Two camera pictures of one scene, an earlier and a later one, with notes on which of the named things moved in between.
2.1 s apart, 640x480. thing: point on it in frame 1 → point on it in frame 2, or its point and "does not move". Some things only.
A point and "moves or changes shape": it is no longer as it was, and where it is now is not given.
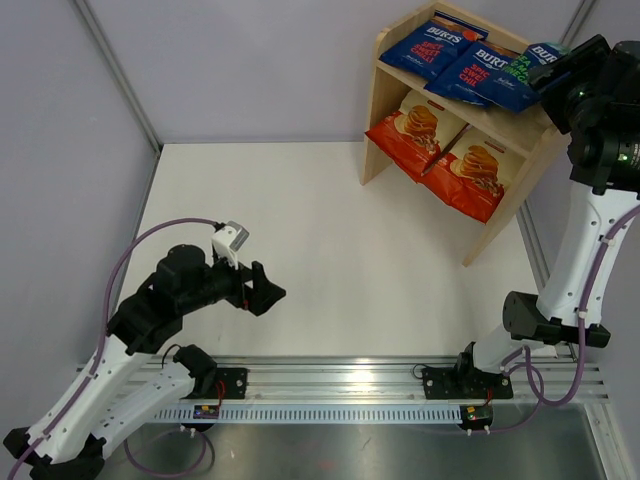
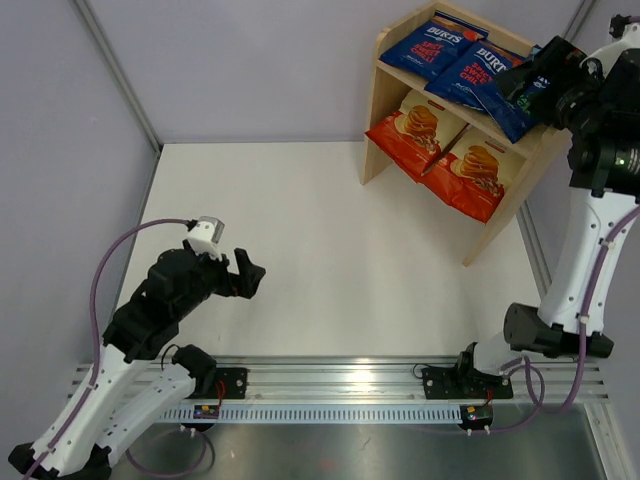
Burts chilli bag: (478, 75) does not move
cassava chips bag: (473, 172) does not move
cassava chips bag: (419, 134) does not move
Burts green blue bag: (535, 56) moves or changes shape
